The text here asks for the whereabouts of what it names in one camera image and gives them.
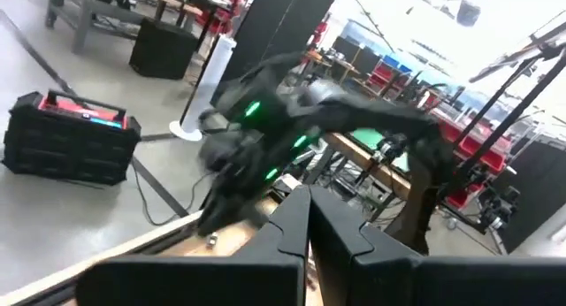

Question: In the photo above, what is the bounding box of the black tripod stand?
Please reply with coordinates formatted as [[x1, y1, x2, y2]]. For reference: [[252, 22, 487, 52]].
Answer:
[[455, 13, 566, 201]]

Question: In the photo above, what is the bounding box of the white tower fan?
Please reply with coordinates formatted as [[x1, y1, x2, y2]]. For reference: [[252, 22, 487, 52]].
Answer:
[[169, 34, 238, 142]]

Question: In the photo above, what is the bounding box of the black partition panel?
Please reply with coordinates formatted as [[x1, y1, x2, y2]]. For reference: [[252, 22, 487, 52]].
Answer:
[[211, 0, 340, 104]]

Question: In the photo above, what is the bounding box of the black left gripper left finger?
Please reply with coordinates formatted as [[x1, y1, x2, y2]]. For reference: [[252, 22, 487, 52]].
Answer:
[[74, 184, 310, 306]]

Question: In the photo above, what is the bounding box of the black speaker box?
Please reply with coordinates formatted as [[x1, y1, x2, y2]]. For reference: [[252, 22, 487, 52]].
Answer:
[[128, 17, 200, 80]]

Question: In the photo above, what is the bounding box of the wooden workbench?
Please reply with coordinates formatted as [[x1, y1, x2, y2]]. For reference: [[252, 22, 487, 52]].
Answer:
[[322, 131, 428, 201]]

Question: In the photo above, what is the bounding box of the black aluminium rig frame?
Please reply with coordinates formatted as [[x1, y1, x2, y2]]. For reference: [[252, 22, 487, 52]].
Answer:
[[17, 181, 302, 306]]

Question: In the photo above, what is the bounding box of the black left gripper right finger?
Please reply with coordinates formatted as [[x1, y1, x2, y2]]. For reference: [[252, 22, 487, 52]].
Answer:
[[309, 185, 566, 306]]

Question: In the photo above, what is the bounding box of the black and red toolbox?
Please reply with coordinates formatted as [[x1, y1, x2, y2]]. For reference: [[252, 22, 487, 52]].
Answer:
[[2, 89, 142, 187]]

